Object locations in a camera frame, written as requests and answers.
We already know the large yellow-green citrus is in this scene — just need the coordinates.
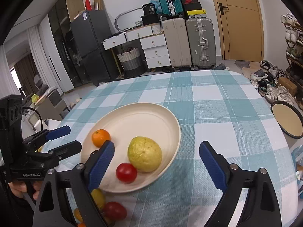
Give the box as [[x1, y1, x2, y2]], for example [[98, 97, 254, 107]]
[[91, 188, 106, 212]]

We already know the red tomato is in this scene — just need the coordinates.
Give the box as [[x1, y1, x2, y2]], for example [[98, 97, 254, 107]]
[[103, 201, 127, 221], [116, 163, 138, 183]]

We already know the orange tangerine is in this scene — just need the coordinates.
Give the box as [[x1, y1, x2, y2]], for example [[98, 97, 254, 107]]
[[91, 129, 111, 148], [77, 222, 86, 227]]

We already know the brown longan fruit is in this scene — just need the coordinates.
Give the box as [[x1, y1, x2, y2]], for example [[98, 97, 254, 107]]
[[73, 208, 83, 222]]

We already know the smaller yellow-green citrus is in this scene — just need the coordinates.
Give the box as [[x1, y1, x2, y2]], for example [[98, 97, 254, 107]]
[[127, 136, 162, 173]]

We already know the left hand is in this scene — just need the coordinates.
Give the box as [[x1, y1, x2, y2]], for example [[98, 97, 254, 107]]
[[8, 181, 43, 200]]

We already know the cream round plate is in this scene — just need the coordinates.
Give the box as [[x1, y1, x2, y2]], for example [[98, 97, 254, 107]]
[[81, 103, 181, 194]]

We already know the teal plaid tablecloth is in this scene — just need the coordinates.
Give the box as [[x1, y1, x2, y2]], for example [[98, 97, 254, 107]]
[[43, 70, 298, 226]]

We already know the round black-rimmed tray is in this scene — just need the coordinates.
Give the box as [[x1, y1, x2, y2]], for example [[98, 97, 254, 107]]
[[270, 100, 302, 139]]

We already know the woven laundry basket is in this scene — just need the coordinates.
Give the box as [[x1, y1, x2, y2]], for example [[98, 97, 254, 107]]
[[118, 48, 145, 78]]

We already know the black refrigerator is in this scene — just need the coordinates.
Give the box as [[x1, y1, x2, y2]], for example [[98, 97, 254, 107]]
[[70, 10, 120, 86]]

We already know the white drawer cabinet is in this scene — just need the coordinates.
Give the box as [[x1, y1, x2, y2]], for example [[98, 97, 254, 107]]
[[102, 23, 171, 69]]

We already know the silver suitcase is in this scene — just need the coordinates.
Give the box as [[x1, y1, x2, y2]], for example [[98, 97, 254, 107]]
[[185, 18, 216, 69]]

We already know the beige suitcase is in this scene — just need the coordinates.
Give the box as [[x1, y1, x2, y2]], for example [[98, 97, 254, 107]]
[[162, 18, 192, 68]]

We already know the wooden door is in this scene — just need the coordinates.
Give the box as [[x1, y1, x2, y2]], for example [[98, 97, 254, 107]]
[[213, 0, 264, 62]]

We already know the yellow black box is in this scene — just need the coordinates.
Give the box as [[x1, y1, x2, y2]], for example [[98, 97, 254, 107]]
[[187, 9, 207, 19]]

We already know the wooden shoe rack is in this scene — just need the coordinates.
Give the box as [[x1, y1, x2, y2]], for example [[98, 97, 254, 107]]
[[280, 13, 302, 92]]

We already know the black cable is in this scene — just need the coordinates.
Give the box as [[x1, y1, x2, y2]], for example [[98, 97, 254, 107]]
[[21, 106, 44, 133]]

